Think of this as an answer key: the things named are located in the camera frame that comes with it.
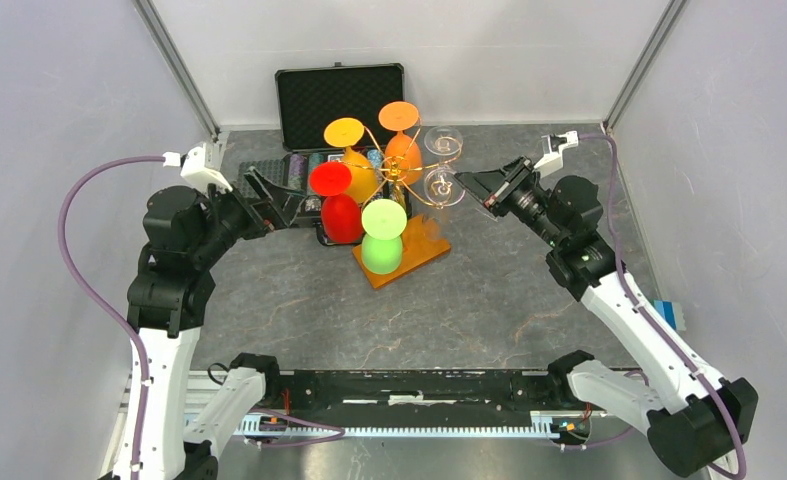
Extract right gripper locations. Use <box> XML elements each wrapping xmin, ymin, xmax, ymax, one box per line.
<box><xmin>453</xmin><ymin>155</ymin><xmax>565</xmax><ymax>249</ymax></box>

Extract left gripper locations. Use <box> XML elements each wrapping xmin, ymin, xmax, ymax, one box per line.
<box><xmin>191</xmin><ymin>165</ymin><xmax>305</xmax><ymax>266</ymax></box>

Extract clear wine glass front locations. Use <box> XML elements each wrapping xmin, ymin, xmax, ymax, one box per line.
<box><xmin>423</xmin><ymin>164</ymin><xmax>466</xmax><ymax>241</ymax></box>

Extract clear wine glass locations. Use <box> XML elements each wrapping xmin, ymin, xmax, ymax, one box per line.
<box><xmin>423</xmin><ymin>126</ymin><xmax>463</xmax><ymax>167</ymax></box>
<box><xmin>423</xmin><ymin>164</ymin><xmax>466</xmax><ymax>241</ymax></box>

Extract clear wine glass back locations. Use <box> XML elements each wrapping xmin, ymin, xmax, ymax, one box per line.
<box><xmin>423</xmin><ymin>126</ymin><xmax>463</xmax><ymax>167</ymax></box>

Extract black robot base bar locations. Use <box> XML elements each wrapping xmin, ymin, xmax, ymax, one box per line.
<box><xmin>279</xmin><ymin>369</ymin><xmax>564</xmax><ymax>428</ymax></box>

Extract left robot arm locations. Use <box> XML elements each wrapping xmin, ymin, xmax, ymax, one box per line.
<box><xmin>105</xmin><ymin>168</ymin><xmax>307</xmax><ymax>479</ymax></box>

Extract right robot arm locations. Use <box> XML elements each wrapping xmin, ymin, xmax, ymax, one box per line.
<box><xmin>456</xmin><ymin>157</ymin><xmax>758</xmax><ymax>479</ymax></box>

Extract red wine glass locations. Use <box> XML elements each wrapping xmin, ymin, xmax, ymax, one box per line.
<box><xmin>309</xmin><ymin>162</ymin><xmax>364</xmax><ymax>244</ymax></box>

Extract orange wooden rack base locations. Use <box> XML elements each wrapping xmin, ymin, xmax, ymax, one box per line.
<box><xmin>352</xmin><ymin>214</ymin><xmax>451</xmax><ymax>290</ymax></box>

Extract orange wine glass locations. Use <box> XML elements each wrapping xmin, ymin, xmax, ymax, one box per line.
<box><xmin>378</xmin><ymin>101</ymin><xmax>423</xmax><ymax>185</ymax></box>

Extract yellow wine glass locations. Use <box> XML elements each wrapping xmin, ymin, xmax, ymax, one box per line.
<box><xmin>323</xmin><ymin>117</ymin><xmax>379</xmax><ymax>204</ymax></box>

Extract green wine glass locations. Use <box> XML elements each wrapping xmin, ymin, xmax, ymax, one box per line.
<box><xmin>361</xmin><ymin>199</ymin><xmax>408</xmax><ymax>275</ymax></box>

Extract black poker chip case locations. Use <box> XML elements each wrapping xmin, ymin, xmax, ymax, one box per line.
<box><xmin>274</xmin><ymin>63</ymin><xmax>413</xmax><ymax>247</ymax></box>

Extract blue green toy blocks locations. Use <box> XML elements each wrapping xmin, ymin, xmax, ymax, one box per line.
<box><xmin>653</xmin><ymin>299</ymin><xmax>686</xmax><ymax>332</ymax></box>

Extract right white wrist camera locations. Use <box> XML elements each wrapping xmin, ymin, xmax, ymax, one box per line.
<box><xmin>534</xmin><ymin>130</ymin><xmax>579</xmax><ymax>177</ymax></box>

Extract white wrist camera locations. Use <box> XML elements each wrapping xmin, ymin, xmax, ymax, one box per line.
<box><xmin>180</xmin><ymin>140</ymin><xmax>233</xmax><ymax>194</ymax></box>
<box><xmin>534</xmin><ymin>130</ymin><xmax>579</xmax><ymax>177</ymax></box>

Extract gold wire glass rack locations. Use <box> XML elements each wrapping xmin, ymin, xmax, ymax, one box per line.
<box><xmin>355</xmin><ymin>118</ymin><xmax>440</xmax><ymax>205</ymax></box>

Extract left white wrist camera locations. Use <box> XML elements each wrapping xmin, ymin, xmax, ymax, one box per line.
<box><xmin>180</xmin><ymin>140</ymin><xmax>233</xmax><ymax>194</ymax></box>

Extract white slotted cable duct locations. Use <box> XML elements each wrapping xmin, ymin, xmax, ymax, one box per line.
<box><xmin>233</xmin><ymin>413</ymin><xmax>589</xmax><ymax>441</ymax></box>

